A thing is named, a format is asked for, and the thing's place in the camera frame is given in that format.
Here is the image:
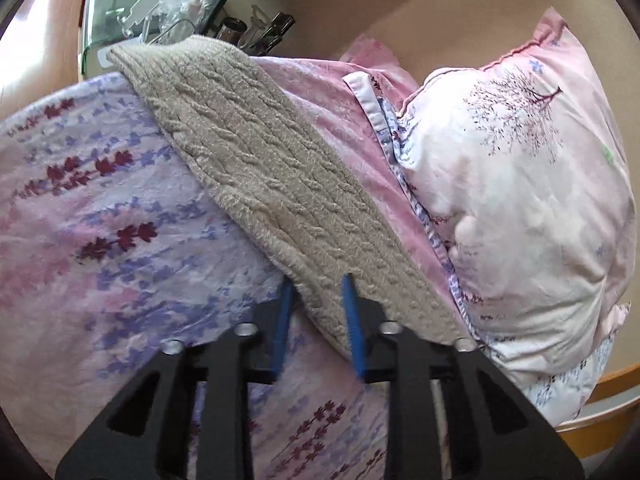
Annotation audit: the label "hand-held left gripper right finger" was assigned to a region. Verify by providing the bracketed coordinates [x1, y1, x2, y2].
[341, 274, 586, 480]

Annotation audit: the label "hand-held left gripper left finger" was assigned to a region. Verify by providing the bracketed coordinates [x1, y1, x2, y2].
[55, 280, 297, 480]

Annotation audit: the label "metal cups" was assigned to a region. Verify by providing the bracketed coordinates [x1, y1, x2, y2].
[216, 10, 296, 58]

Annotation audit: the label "pink floral pillow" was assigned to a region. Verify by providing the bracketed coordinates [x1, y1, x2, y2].
[395, 7, 637, 423]

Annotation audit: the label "floral purple bed sheet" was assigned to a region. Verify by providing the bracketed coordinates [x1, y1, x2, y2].
[0, 71, 396, 480]

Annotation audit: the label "wooden bed frame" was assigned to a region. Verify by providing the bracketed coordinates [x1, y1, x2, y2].
[555, 365, 640, 458]

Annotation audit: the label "glass table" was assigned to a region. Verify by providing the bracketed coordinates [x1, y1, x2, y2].
[77, 0, 251, 81]

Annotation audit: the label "pink quilt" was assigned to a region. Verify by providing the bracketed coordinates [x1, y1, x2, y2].
[252, 35, 468, 318]

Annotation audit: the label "beige cable-knit sweater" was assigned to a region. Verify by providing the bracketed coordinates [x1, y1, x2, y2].
[106, 35, 472, 361]

